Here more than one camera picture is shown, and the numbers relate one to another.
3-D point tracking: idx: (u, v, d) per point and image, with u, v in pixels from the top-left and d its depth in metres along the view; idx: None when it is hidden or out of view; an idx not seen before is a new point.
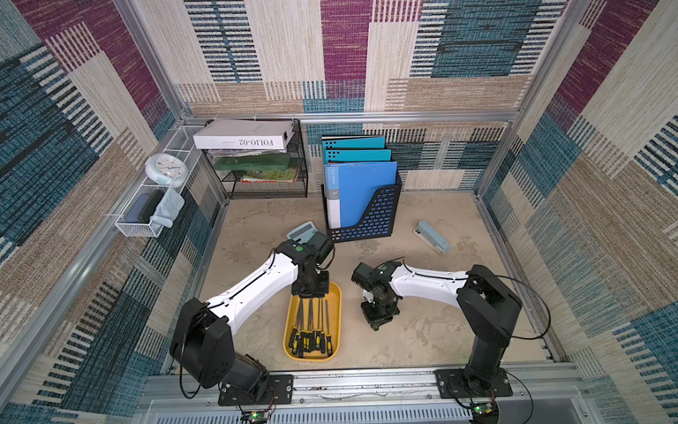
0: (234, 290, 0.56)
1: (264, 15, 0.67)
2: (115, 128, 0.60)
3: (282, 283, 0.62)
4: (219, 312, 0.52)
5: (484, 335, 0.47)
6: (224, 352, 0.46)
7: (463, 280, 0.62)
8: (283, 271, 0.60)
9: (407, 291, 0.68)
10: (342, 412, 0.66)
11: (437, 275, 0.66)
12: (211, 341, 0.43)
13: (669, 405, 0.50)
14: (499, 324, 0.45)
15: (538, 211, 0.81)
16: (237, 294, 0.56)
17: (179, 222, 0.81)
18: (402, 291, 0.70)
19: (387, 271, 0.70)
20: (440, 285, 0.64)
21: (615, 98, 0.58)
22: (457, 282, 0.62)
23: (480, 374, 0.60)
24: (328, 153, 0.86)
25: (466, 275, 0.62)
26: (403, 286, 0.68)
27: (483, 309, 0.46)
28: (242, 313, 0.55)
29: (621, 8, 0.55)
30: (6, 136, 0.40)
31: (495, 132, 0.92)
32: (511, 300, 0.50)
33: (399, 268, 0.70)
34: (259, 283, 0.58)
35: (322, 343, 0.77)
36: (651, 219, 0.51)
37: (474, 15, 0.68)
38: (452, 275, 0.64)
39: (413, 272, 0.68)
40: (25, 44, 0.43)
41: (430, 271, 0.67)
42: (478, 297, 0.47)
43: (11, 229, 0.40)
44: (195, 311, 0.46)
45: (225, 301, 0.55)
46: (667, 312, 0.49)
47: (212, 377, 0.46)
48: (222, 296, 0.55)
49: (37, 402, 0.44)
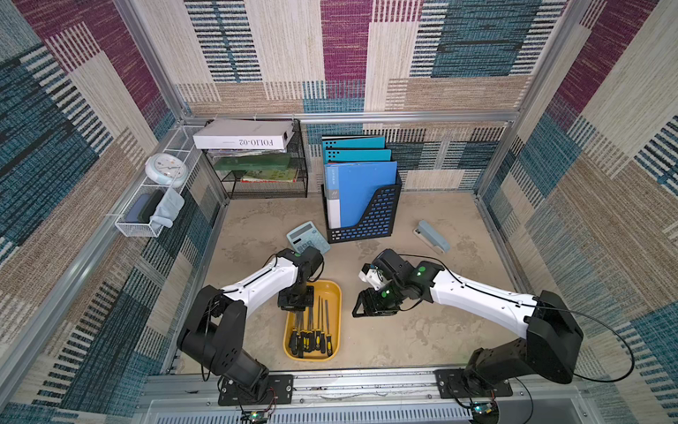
0: (246, 280, 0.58)
1: (264, 15, 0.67)
2: (115, 128, 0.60)
3: (285, 280, 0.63)
4: (234, 296, 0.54)
5: (540, 366, 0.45)
6: (234, 337, 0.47)
7: (531, 308, 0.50)
8: (287, 270, 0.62)
9: (450, 301, 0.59)
10: (343, 412, 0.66)
11: (494, 293, 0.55)
12: (229, 321, 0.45)
13: (669, 405, 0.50)
14: (564, 365, 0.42)
15: (538, 211, 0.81)
16: (250, 283, 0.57)
17: (178, 222, 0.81)
18: (441, 300, 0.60)
19: (427, 276, 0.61)
20: (499, 307, 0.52)
21: (614, 99, 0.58)
22: (524, 309, 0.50)
23: (485, 377, 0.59)
24: (328, 152, 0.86)
25: (534, 303, 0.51)
26: (447, 296, 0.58)
27: (553, 346, 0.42)
28: (253, 301, 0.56)
29: (621, 8, 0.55)
30: (6, 136, 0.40)
31: (495, 132, 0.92)
32: (575, 334, 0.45)
33: (442, 274, 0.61)
34: (267, 277, 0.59)
35: (322, 343, 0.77)
36: (651, 218, 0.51)
37: (474, 15, 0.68)
38: (516, 298, 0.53)
39: (463, 283, 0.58)
40: (25, 44, 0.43)
41: (486, 290, 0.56)
42: (551, 332, 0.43)
43: (11, 229, 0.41)
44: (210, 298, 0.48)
45: (238, 289, 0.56)
46: (667, 312, 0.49)
47: (222, 366, 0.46)
48: (236, 284, 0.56)
49: (37, 402, 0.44)
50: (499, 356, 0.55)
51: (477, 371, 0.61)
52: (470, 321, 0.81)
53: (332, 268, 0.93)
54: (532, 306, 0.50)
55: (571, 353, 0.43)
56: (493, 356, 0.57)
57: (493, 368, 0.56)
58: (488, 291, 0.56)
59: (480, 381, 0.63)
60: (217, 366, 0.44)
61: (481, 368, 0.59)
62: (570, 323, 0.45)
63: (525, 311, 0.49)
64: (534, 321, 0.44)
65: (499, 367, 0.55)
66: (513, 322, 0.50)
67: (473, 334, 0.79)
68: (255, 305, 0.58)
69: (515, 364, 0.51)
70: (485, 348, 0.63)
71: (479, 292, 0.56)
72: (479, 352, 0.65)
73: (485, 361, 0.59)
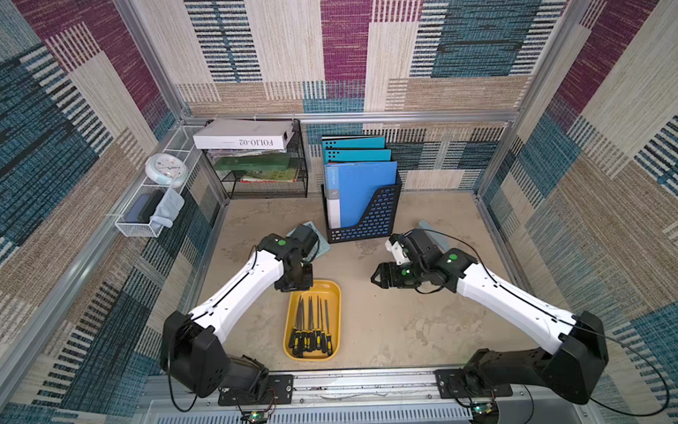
0: (217, 298, 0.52)
1: (264, 14, 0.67)
2: (114, 128, 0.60)
3: (268, 279, 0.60)
4: (203, 321, 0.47)
5: (556, 383, 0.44)
6: (216, 359, 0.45)
7: (570, 327, 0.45)
8: (267, 268, 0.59)
9: (478, 297, 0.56)
10: (343, 412, 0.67)
11: (531, 302, 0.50)
12: (200, 352, 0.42)
13: (669, 405, 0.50)
14: (586, 387, 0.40)
15: (538, 211, 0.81)
16: (222, 300, 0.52)
17: (178, 222, 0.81)
18: (466, 293, 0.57)
19: (457, 265, 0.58)
20: (532, 318, 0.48)
21: (615, 99, 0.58)
22: (561, 325, 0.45)
23: (485, 377, 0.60)
24: (328, 152, 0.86)
25: (575, 321, 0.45)
26: (474, 289, 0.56)
27: (583, 368, 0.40)
28: (229, 320, 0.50)
29: (621, 8, 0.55)
30: (6, 137, 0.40)
31: (495, 132, 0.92)
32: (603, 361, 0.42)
33: (475, 268, 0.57)
34: (245, 283, 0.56)
35: (322, 343, 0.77)
36: (651, 218, 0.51)
37: (474, 15, 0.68)
38: (554, 312, 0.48)
39: (497, 283, 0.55)
40: (25, 44, 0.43)
41: (524, 295, 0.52)
42: (585, 355, 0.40)
43: (11, 229, 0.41)
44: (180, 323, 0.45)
45: (209, 310, 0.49)
46: (667, 312, 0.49)
47: (207, 388, 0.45)
48: (206, 306, 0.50)
49: (37, 402, 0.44)
50: (508, 362, 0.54)
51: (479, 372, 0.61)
52: (470, 321, 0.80)
53: (333, 268, 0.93)
54: (571, 325, 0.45)
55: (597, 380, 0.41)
56: (500, 361, 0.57)
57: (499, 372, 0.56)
58: (524, 299, 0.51)
59: (478, 379, 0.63)
60: (203, 390, 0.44)
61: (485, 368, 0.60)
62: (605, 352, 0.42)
63: (561, 328, 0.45)
64: (568, 340, 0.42)
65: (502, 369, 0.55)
66: (544, 336, 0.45)
67: (473, 333, 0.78)
68: (234, 320, 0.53)
69: (521, 368, 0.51)
70: (493, 352, 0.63)
71: (513, 296, 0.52)
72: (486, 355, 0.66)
73: (490, 363, 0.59)
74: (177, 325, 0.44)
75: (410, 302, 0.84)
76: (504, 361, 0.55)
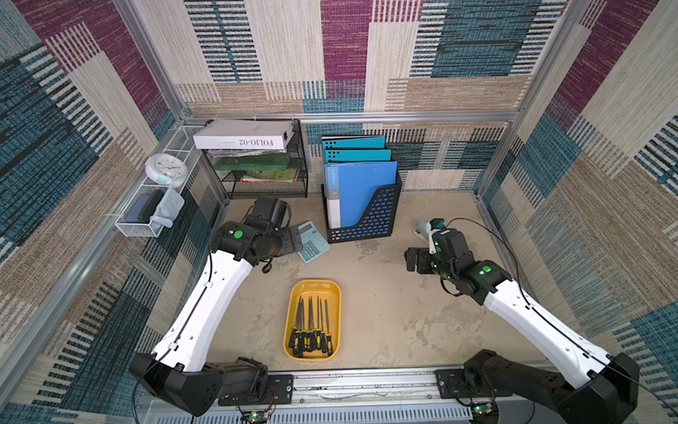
0: (178, 326, 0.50)
1: (264, 14, 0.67)
2: (114, 128, 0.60)
3: (231, 284, 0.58)
4: (169, 359, 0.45)
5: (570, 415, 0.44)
6: (199, 385, 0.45)
7: (601, 365, 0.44)
8: (228, 276, 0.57)
9: (507, 314, 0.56)
10: (343, 412, 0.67)
11: (565, 332, 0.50)
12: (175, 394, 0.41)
13: (669, 405, 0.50)
14: None
15: (538, 211, 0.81)
16: (184, 329, 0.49)
17: (178, 222, 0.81)
18: (495, 309, 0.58)
19: (489, 279, 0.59)
20: (561, 347, 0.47)
21: (614, 99, 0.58)
22: (591, 361, 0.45)
23: (488, 380, 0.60)
24: (328, 152, 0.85)
25: (606, 359, 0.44)
26: (503, 303, 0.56)
27: (607, 412, 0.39)
28: (199, 346, 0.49)
29: (621, 8, 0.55)
30: (6, 136, 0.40)
31: (495, 132, 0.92)
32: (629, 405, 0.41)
33: (508, 285, 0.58)
34: (208, 298, 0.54)
35: (322, 343, 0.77)
36: (651, 218, 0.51)
37: (474, 15, 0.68)
38: (588, 346, 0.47)
39: (530, 305, 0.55)
40: (25, 44, 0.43)
41: (558, 323, 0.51)
42: (613, 397, 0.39)
43: (11, 229, 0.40)
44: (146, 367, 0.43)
45: (173, 345, 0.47)
46: (667, 312, 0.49)
47: (202, 405, 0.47)
48: (167, 340, 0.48)
49: (37, 402, 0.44)
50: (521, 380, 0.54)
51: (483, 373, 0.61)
52: (470, 321, 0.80)
53: (333, 268, 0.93)
54: (603, 364, 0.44)
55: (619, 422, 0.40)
56: (509, 374, 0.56)
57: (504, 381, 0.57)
58: (559, 328, 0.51)
59: (476, 377, 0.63)
60: (199, 410, 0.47)
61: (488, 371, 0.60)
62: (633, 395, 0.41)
63: (591, 364, 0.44)
64: (598, 378, 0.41)
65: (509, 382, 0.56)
66: (571, 367, 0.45)
67: (473, 333, 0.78)
68: (206, 344, 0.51)
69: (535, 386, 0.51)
70: (502, 359, 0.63)
71: (546, 321, 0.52)
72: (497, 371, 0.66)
73: (497, 370, 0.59)
74: (144, 369, 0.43)
75: (410, 302, 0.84)
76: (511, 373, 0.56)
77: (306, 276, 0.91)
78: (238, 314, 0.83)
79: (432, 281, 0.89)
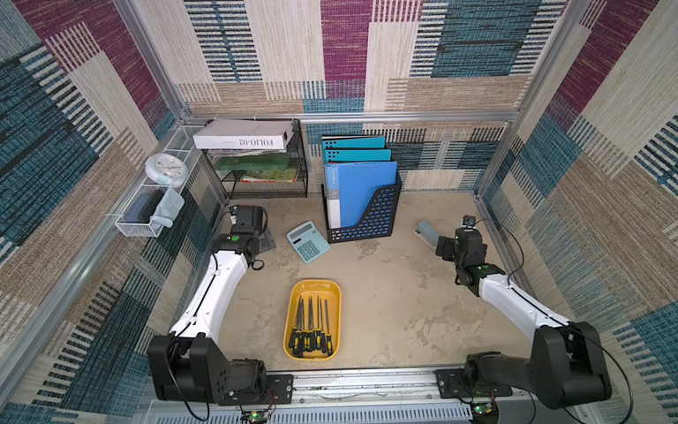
0: (193, 308, 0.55)
1: (264, 14, 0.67)
2: (114, 128, 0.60)
3: (235, 273, 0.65)
4: (190, 332, 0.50)
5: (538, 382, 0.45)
6: (216, 363, 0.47)
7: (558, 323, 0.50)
8: (232, 266, 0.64)
9: (493, 299, 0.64)
10: (343, 412, 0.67)
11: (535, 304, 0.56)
12: (199, 359, 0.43)
13: (669, 405, 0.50)
14: (559, 383, 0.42)
15: (538, 211, 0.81)
16: (199, 309, 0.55)
17: (179, 222, 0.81)
18: (486, 297, 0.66)
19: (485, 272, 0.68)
20: (527, 313, 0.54)
21: (614, 99, 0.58)
22: (550, 321, 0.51)
23: (485, 374, 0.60)
24: (328, 152, 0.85)
25: (566, 321, 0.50)
26: (492, 286, 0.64)
27: (554, 359, 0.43)
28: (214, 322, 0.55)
29: (621, 8, 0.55)
30: (6, 136, 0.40)
31: (495, 132, 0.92)
32: (594, 378, 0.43)
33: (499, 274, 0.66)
34: (218, 283, 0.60)
35: (322, 343, 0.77)
36: (651, 218, 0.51)
37: (474, 15, 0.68)
38: (551, 313, 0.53)
39: (511, 287, 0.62)
40: (25, 44, 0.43)
41: (531, 299, 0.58)
42: (559, 345, 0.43)
43: (11, 229, 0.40)
44: (165, 345, 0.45)
45: (191, 321, 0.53)
46: (667, 312, 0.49)
47: (218, 393, 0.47)
48: (184, 318, 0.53)
49: (37, 402, 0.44)
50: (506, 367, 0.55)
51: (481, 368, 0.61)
52: (470, 321, 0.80)
53: (333, 268, 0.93)
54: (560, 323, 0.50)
55: (576, 385, 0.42)
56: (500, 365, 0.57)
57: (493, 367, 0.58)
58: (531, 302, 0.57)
59: (474, 369, 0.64)
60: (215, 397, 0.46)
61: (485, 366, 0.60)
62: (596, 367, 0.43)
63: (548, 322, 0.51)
64: (546, 327, 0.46)
65: (499, 369, 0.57)
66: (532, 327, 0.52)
67: (473, 333, 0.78)
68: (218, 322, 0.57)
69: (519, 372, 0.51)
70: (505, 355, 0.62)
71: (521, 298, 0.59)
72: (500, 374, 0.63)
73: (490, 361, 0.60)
74: (164, 346, 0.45)
75: (410, 302, 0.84)
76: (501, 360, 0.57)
77: (306, 276, 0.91)
78: (238, 314, 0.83)
79: (432, 281, 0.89)
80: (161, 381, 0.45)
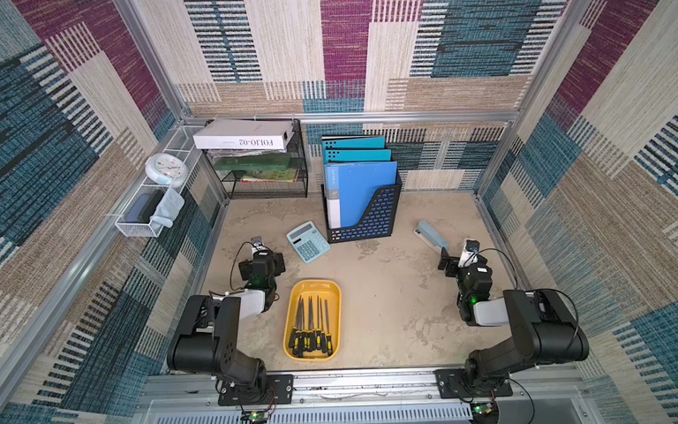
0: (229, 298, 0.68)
1: (264, 15, 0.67)
2: (115, 128, 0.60)
3: (257, 301, 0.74)
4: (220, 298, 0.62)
5: (522, 342, 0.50)
6: (234, 330, 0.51)
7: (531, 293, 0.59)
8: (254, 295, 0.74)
9: (486, 319, 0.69)
10: (343, 412, 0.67)
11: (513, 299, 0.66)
12: (229, 307, 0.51)
13: (669, 405, 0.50)
14: (527, 323, 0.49)
15: (538, 211, 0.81)
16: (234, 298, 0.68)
17: (178, 222, 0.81)
18: (482, 320, 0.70)
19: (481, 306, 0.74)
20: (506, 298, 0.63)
21: (615, 99, 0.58)
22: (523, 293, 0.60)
23: (484, 367, 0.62)
24: (328, 152, 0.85)
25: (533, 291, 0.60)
26: (483, 307, 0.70)
27: (521, 307, 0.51)
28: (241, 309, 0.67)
29: (621, 8, 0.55)
30: (6, 136, 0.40)
31: (495, 132, 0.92)
32: (568, 327, 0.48)
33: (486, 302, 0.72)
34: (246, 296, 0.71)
35: (322, 343, 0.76)
36: (651, 218, 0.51)
37: (474, 15, 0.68)
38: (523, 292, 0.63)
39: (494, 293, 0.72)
40: (25, 44, 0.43)
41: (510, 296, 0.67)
42: (522, 299, 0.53)
43: (11, 229, 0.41)
44: (203, 299, 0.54)
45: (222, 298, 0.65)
46: (667, 312, 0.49)
47: (223, 365, 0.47)
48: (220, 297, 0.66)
49: (37, 402, 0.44)
50: (502, 356, 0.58)
51: (481, 362, 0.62)
52: None
53: (332, 268, 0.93)
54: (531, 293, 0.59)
55: (546, 328, 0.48)
56: (497, 359, 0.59)
57: (491, 354, 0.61)
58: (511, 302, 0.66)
59: (475, 367, 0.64)
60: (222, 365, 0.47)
61: (485, 359, 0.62)
62: (564, 318, 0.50)
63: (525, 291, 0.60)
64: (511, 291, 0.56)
65: (496, 356, 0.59)
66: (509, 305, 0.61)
67: (473, 334, 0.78)
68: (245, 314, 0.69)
69: (511, 352, 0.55)
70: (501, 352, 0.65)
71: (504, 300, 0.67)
72: (502, 379, 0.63)
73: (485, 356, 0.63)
74: (204, 298, 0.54)
75: (410, 302, 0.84)
76: (499, 344, 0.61)
77: (306, 276, 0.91)
78: None
79: (431, 281, 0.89)
80: (182, 332, 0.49)
